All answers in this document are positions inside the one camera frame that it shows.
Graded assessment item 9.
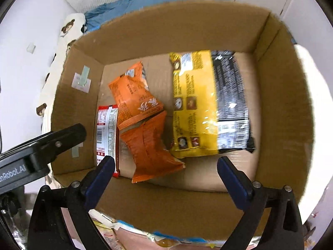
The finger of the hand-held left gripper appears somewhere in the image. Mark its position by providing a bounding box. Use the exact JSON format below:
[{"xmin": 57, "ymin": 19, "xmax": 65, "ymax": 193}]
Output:
[{"xmin": 0, "ymin": 124, "xmax": 87, "ymax": 174}]

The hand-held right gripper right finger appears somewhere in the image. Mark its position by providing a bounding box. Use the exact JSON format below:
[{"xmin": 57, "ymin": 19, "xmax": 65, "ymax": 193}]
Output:
[{"xmin": 217, "ymin": 156, "xmax": 305, "ymax": 250}]

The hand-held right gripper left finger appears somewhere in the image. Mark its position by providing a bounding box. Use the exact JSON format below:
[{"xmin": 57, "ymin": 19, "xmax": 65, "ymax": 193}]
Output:
[{"xmin": 27, "ymin": 156, "xmax": 116, "ymax": 250}]

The orange snack packet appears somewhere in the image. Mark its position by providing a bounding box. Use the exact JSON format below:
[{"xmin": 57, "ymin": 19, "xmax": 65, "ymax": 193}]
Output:
[
  {"xmin": 108, "ymin": 61, "xmax": 164, "ymax": 131},
  {"xmin": 120, "ymin": 111, "xmax": 186, "ymax": 184}
]

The brown cardboard box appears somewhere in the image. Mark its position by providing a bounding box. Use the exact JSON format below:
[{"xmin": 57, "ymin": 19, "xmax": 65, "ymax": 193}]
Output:
[{"xmin": 51, "ymin": 1, "xmax": 314, "ymax": 241}]

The red and white snack packet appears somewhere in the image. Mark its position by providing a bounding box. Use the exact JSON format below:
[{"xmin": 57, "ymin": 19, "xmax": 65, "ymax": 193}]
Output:
[{"xmin": 96, "ymin": 105, "xmax": 121, "ymax": 179}]

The clear plastic bag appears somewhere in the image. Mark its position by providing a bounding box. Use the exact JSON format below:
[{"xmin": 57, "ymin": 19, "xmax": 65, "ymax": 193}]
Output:
[{"xmin": 9, "ymin": 193, "xmax": 35, "ymax": 250}]

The pink snack packet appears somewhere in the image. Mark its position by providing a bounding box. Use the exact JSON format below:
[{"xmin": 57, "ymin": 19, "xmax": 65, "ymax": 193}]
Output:
[{"xmin": 113, "ymin": 226, "xmax": 157, "ymax": 250}]

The yellow and black snack packet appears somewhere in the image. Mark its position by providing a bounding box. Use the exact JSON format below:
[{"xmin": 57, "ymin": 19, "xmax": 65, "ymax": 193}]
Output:
[{"xmin": 169, "ymin": 50, "xmax": 257, "ymax": 159}]

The bear print pillow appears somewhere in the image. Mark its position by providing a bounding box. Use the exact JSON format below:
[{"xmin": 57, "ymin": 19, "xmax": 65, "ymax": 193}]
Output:
[{"xmin": 35, "ymin": 13, "xmax": 87, "ymax": 136}]

